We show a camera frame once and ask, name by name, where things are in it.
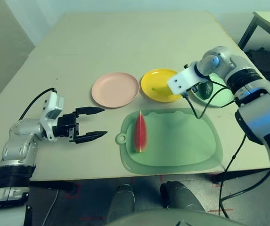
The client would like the yellow plate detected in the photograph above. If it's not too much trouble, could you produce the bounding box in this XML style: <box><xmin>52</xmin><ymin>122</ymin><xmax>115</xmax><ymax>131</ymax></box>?
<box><xmin>140</xmin><ymin>68</ymin><xmax>184</xmax><ymax>103</ymax></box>

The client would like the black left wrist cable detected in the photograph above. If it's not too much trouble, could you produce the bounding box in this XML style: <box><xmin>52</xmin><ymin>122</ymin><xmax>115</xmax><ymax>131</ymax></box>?
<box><xmin>18</xmin><ymin>88</ymin><xmax>57</xmax><ymax>121</ymax></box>

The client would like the green cutting board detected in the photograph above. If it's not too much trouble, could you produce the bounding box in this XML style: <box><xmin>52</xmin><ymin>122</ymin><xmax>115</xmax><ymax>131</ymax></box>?
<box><xmin>115</xmin><ymin>107</ymin><xmax>224</xmax><ymax>175</ymax></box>

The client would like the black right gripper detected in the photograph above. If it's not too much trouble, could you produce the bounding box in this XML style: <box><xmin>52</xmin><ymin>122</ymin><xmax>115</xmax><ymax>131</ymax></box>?
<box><xmin>182</xmin><ymin>84</ymin><xmax>200</xmax><ymax>98</ymax></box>

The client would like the black table foot bar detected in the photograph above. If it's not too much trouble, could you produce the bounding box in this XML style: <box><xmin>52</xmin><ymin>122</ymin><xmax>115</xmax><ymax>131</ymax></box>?
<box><xmin>30</xmin><ymin>180</ymin><xmax>78</xmax><ymax>195</ymax></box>

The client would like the grey robot torso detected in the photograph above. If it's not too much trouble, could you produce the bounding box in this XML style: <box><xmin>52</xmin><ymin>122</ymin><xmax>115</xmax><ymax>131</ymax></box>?
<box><xmin>106</xmin><ymin>207</ymin><xmax>244</xmax><ymax>226</ymax></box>

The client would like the pale green plate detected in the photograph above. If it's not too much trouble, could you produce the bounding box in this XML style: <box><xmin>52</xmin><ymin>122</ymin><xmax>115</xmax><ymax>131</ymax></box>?
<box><xmin>188</xmin><ymin>80</ymin><xmax>235</xmax><ymax>108</ymax></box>

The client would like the pink plate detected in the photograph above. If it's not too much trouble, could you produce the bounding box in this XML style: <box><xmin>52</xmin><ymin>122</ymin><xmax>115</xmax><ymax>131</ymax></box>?
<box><xmin>91</xmin><ymin>72</ymin><xmax>140</xmax><ymax>109</ymax></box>

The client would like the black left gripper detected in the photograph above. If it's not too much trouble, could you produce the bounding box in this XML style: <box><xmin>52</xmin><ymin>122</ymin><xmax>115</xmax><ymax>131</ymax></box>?
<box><xmin>53</xmin><ymin>106</ymin><xmax>109</xmax><ymax>145</ymax></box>

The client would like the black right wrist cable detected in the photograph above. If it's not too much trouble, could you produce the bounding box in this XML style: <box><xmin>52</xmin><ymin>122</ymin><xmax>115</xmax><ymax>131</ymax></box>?
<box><xmin>183</xmin><ymin>79</ymin><xmax>237</xmax><ymax>118</ymax></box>

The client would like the long black hanging cable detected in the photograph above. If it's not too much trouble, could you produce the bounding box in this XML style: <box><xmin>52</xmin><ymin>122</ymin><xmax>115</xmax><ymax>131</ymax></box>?
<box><xmin>219</xmin><ymin>134</ymin><xmax>270</xmax><ymax>218</ymax></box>

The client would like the grey left robot leg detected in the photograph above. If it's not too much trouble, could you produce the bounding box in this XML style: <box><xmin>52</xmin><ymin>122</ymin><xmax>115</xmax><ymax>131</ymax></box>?
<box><xmin>106</xmin><ymin>185</ymin><xmax>135</xmax><ymax>223</ymax></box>

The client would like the dark green avocado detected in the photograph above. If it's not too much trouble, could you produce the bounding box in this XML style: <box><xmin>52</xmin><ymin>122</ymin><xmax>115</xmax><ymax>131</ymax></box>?
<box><xmin>197</xmin><ymin>81</ymin><xmax>213</xmax><ymax>99</ymax></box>

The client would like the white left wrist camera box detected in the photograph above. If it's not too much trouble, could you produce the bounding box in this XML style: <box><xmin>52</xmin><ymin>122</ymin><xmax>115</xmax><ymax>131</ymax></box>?
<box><xmin>40</xmin><ymin>91</ymin><xmax>65</xmax><ymax>123</ymax></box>

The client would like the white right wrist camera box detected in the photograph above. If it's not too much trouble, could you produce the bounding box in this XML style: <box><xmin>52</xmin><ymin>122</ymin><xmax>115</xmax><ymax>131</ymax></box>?
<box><xmin>167</xmin><ymin>63</ymin><xmax>207</xmax><ymax>95</ymax></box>

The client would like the red watermelon slice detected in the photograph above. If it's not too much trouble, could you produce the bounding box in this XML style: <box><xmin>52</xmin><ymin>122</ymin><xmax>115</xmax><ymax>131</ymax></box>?
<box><xmin>133</xmin><ymin>110</ymin><xmax>147</xmax><ymax>153</ymax></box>

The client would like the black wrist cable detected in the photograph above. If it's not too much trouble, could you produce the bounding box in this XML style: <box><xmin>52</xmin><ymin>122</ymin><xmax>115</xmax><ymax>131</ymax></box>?
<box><xmin>183</xmin><ymin>79</ymin><xmax>237</xmax><ymax>118</ymax></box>
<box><xmin>18</xmin><ymin>88</ymin><xmax>57</xmax><ymax>121</ymax></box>

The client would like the white floor cable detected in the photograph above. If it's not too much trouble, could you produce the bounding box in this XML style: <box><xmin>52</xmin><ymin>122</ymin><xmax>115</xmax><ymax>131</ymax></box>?
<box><xmin>44</xmin><ymin>189</ymin><xmax>60</xmax><ymax>226</ymax></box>

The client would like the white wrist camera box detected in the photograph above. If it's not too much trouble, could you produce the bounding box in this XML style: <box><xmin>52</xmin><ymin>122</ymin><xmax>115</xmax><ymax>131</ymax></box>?
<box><xmin>167</xmin><ymin>63</ymin><xmax>207</xmax><ymax>95</ymax></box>
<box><xmin>40</xmin><ymin>91</ymin><xmax>65</xmax><ymax>123</ymax></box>

